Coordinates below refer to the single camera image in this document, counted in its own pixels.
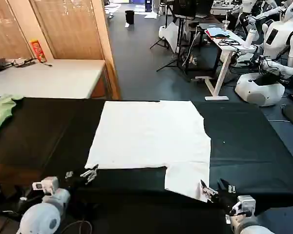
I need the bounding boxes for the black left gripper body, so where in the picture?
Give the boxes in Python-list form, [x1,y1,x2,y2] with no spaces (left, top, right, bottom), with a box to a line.
[60,176,88,191]

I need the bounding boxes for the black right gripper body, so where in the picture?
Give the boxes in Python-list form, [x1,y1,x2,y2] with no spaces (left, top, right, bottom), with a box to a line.
[210,189,239,213]

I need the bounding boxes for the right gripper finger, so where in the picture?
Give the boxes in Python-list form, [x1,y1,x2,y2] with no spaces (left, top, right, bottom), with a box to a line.
[200,179,219,203]
[217,178,236,194]

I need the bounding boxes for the white shirt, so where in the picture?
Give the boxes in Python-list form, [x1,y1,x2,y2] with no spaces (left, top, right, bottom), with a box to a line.
[84,100,212,203]

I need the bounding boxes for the black table cloth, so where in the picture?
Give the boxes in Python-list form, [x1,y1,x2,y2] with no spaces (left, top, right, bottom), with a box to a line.
[0,97,293,234]

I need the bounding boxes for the green cloth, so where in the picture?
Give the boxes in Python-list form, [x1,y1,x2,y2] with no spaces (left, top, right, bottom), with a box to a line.
[0,94,24,141]

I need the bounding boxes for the white side table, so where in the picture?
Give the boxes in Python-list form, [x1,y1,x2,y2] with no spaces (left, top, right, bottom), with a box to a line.
[0,59,107,99]

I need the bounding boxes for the white humanoid robot wheeled base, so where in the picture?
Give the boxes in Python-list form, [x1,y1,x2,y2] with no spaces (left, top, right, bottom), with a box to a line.
[234,0,293,107]

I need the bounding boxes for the red yellow snack canister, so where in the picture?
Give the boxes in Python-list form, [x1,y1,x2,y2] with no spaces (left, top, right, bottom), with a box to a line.
[29,39,48,63]

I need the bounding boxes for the white desk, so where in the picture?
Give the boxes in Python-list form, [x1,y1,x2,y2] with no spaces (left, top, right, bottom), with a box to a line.
[194,28,256,101]

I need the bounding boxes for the wooden slatted partition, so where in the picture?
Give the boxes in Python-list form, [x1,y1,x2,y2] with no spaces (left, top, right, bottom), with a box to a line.
[0,0,122,100]

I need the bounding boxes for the black tripod stand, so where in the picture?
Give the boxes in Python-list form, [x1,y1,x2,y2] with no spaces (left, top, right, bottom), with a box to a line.
[149,17,193,82]

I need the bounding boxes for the folded blue red clothes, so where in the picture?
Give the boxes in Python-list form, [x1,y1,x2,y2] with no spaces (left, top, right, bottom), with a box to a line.
[206,27,231,39]

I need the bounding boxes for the white reflector board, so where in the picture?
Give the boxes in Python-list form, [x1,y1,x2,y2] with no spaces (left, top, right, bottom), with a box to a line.
[164,22,180,53]

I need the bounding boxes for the black trash bin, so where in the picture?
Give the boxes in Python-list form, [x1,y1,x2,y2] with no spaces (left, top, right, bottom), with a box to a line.
[125,10,135,25]

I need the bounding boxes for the clear cup with straw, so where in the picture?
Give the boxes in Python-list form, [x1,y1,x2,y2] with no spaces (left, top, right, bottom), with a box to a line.
[222,13,230,31]

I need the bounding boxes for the black desk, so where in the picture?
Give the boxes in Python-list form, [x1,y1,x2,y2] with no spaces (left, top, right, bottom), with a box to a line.
[185,14,223,81]

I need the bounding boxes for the white humanoid robot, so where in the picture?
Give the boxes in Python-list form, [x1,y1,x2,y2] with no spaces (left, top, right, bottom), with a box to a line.
[237,0,284,49]

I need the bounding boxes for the black monitor on stand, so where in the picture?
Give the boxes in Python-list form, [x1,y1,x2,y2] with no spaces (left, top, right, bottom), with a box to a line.
[172,0,197,20]

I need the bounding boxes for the thin grey floor cable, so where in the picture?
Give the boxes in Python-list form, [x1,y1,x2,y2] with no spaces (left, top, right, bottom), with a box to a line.
[60,219,94,234]

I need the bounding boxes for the black cable with adapters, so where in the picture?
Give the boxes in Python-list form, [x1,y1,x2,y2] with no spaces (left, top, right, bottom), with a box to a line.
[4,57,53,68]

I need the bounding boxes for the black cable bundle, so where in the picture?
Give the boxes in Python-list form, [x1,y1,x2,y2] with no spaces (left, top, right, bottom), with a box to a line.
[218,39,240,47]

